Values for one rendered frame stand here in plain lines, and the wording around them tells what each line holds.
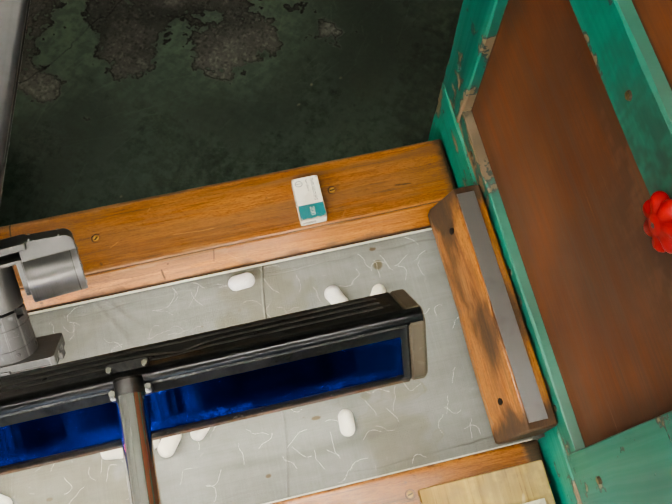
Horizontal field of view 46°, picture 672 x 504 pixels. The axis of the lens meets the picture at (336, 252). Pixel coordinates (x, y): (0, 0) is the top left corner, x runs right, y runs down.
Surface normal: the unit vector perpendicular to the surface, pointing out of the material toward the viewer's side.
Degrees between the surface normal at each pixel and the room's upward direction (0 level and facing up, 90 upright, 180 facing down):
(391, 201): 0
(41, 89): 0
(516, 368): 0
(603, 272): 90
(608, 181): 90
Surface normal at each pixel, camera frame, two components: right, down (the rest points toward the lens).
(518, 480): 0.02, -0.36
